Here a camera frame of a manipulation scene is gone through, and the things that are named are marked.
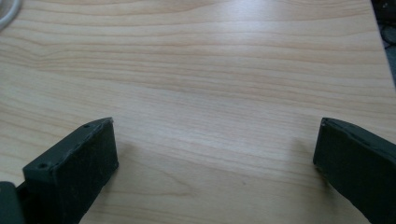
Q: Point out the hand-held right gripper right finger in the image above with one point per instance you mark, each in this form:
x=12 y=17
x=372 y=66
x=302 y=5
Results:
x=358 y=165

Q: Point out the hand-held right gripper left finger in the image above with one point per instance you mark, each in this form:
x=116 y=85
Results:
x=74 y=168

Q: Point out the white plate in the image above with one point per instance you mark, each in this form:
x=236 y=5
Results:
x=7 y=15

